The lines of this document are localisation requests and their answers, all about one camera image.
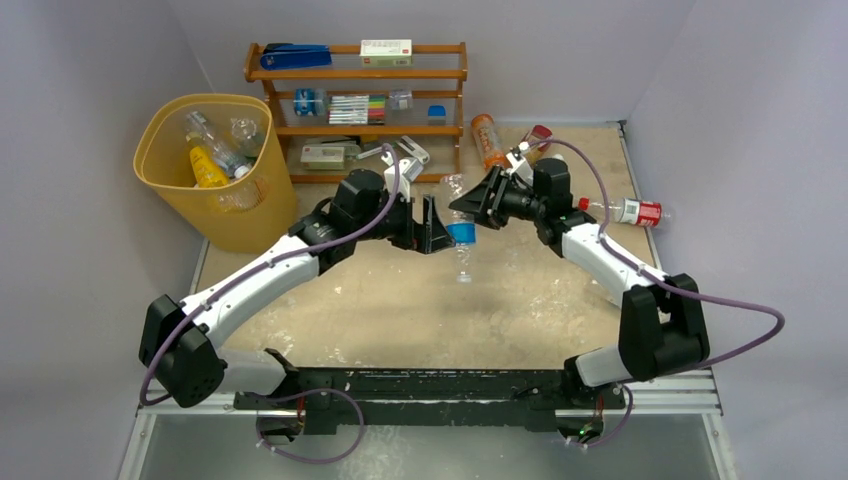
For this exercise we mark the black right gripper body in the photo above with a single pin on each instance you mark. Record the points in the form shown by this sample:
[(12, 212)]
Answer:
[(495, 198)]

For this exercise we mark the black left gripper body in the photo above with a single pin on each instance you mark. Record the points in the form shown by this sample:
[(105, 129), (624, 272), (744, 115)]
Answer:
[(399, 228)]

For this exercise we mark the blue label clear bottle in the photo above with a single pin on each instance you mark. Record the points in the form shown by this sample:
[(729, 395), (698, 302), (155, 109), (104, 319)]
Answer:
[(459, 225)]

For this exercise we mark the dark green label bottle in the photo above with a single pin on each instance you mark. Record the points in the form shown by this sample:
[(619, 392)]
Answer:
[(247, 135)]

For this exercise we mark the clear bottle white logo cap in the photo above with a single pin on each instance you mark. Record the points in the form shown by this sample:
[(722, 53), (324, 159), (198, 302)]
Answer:
[(222, 150)]

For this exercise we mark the yellow juice bottle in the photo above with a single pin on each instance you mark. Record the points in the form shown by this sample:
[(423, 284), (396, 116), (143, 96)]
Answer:
[(207, 173)]

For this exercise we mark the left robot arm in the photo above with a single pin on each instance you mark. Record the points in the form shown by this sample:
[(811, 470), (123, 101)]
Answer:
[(181, 340)]

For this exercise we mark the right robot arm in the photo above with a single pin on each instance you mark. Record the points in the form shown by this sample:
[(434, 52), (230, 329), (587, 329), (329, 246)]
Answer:
[(662, 327)]

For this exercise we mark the yellow plastic bin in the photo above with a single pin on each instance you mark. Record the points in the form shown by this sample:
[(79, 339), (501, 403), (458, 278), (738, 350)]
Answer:
[(161, 161)]

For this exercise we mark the orange label bottle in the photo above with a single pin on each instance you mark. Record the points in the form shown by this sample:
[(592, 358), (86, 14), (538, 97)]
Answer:
[(488, 142)]

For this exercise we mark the red gold label bottle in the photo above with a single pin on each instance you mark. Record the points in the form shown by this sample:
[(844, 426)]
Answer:
[(535, 139)]

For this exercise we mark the white stapler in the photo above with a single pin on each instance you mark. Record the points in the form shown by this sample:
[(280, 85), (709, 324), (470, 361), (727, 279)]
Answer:
[(414, 149)]

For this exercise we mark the marker pen set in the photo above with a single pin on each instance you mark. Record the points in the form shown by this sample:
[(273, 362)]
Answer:
[(358, 109)]

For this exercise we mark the blue eraser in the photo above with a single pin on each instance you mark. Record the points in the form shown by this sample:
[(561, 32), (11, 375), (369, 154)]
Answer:
[(436, 115)]

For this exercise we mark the wooden shelf rack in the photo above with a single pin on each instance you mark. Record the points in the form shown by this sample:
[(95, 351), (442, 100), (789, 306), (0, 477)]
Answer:
[(437, 76)]

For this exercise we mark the blue tape dispenser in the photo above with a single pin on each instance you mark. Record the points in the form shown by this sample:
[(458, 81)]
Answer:
[(310, 102)]

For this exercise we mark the white red box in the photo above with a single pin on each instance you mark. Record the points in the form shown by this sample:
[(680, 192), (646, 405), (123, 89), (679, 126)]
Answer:
[(386, 53)]

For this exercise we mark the blue stapler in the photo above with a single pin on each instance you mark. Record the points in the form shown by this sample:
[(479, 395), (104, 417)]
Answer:
[(286, 56)]

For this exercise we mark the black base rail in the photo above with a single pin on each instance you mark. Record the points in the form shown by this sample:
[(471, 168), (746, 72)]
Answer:
[(536, 400)]

